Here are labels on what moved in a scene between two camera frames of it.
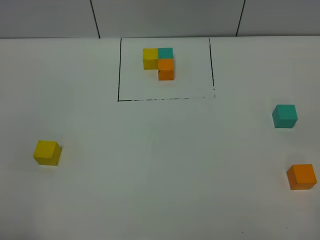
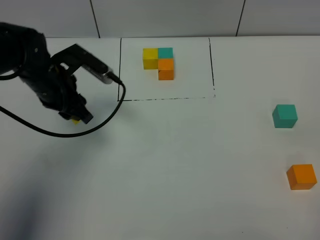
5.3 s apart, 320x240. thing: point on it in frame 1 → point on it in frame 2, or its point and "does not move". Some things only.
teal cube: (284, 116) does not move
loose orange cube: (301, 176) does not move
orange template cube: (166, 69) does not move
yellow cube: (47, 152) → (75, 121)
